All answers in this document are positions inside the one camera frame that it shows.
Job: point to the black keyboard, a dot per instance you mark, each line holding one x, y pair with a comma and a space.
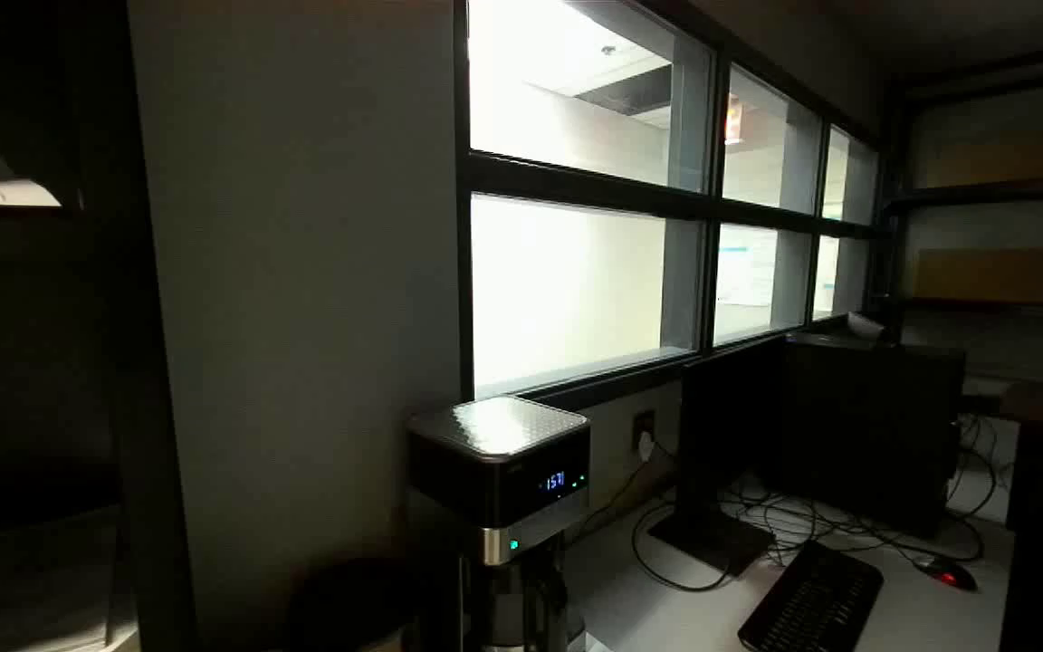
819, 601

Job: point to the upper cardboard box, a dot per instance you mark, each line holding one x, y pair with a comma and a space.
982, 160

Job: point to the black coffee carafe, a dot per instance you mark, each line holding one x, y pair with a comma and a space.
519, 606

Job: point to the black silver coffee machine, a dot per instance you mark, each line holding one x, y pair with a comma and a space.
490, 483

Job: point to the black mouse with red light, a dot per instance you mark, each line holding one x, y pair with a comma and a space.
955, 572

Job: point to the black window frame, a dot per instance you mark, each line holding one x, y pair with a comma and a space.
637, 190

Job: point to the wall power outlet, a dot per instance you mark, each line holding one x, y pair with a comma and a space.
646, 435

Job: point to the lower cardboard box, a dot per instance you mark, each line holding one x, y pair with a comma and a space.
997, 277

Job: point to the dark metal shelf unit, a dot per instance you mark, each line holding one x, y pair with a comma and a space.
1006, 340

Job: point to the black computer monitor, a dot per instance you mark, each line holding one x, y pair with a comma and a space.
856, 425

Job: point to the cardboard box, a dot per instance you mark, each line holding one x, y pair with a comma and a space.
997, 277
982, 160

